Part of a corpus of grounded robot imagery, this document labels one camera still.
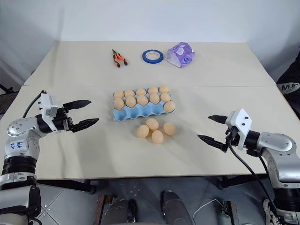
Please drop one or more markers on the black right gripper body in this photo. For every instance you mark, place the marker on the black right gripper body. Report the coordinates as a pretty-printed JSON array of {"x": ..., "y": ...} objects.
[{"x": 231, "y": 135}]

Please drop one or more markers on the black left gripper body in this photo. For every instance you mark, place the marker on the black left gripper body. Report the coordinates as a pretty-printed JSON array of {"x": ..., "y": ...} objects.
[{"x": 61, "y": 122}]

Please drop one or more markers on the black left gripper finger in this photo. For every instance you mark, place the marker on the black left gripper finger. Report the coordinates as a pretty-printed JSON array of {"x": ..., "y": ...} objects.
[
  {"x": 85, "y": 123},
  {"x": 78, "y": 103}
]

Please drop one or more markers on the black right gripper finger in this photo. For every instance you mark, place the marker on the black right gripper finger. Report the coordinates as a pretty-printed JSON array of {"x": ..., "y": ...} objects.
[
  {"x": 212, "y": 141},
  {"x": 218, "y": 119}
]

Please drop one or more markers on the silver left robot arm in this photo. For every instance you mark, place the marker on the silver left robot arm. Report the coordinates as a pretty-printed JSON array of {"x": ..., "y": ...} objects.
[{"x": 21, "y": 143}]

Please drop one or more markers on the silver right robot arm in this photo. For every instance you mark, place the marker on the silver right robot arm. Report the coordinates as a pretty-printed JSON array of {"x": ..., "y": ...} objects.
[{"x": 279, "y": 152}]

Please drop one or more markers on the blue egg tray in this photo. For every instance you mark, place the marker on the blue egg tray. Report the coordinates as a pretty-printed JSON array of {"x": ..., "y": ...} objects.
[{"x": 140, "y": 112}]

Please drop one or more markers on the beige egg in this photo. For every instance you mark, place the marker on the beige egg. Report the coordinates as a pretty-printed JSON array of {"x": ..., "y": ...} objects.
[
  {"x": 154, "y": 98},
  {"x": 129, "y": 93},
  {"x": 169, "y": 106},
  {"x": 152, "y": 124},
  {"x": 153, "y": 90},
  {"x": 131, "y": 101},
  {"x": 157, "y": 137},
  {"x": 119, "y": 94},
  {"x": 169, "y": 128},
  {"x": 141, "y": 91},
  {"x": 118, "y": 103},
  {"x": 143, "y": 131},
  {"x": 165, "y": 97},
  {"x": 142, "y": 99},
  {"x": 164, "y": 89}
]

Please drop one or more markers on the black table leg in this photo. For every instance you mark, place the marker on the black table leg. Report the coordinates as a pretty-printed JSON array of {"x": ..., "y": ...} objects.
[
  {"x": 243, "y": 181},
  {"x": 70, "y": 185}
]

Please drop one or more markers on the orange black pliers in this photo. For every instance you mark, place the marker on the orange black pliers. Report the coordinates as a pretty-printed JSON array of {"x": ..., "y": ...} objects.
[{"x": 119, "y": 59}]

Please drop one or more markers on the black stand leg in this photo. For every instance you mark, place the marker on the black stand leg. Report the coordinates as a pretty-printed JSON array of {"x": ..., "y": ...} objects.
[{"x": 5, "y": 87}]

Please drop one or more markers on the rusty metal bar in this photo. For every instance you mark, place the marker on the rusty metal bar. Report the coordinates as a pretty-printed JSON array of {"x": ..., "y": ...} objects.
[
  {"x": 232, "y": 211},
  {"x": 101, "y": 208}
]

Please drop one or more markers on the purple white tissue pack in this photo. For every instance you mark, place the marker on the purple white tissue pack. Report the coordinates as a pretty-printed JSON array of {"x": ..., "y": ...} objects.
[{"x": 180, "y": 54}]

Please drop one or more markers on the dark rounded shape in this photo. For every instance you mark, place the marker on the dark rounded shape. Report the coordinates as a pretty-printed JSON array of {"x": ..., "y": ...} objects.
[{"x": 173, "y": 208}]

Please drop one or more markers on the black bag with white letters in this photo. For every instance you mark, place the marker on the black bag with white letters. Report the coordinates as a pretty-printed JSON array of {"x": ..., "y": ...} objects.
[{"x": 289, "y": 77}]

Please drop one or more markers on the white black sneaker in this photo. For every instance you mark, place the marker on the white black sneaker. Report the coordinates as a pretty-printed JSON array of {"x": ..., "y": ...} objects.
[{"x": 270, "y": 212}]

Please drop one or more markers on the blue tape roll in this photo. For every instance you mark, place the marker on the blue tape roll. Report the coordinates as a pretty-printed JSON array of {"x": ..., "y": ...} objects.
[{"x": 152, "y": 56}]

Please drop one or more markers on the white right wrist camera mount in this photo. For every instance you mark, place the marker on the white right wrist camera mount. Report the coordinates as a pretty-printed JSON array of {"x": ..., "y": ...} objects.
[{"x": 241, "y": 124}]

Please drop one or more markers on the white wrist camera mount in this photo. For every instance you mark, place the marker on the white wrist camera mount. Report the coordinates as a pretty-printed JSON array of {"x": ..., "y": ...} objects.
[
  {"x": 241, "y": 124},
  {"x": 48, "y": 105}
]

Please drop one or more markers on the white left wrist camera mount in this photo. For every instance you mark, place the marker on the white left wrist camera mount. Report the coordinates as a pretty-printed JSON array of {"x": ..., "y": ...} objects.
[{"x": 48, "y": 105}]

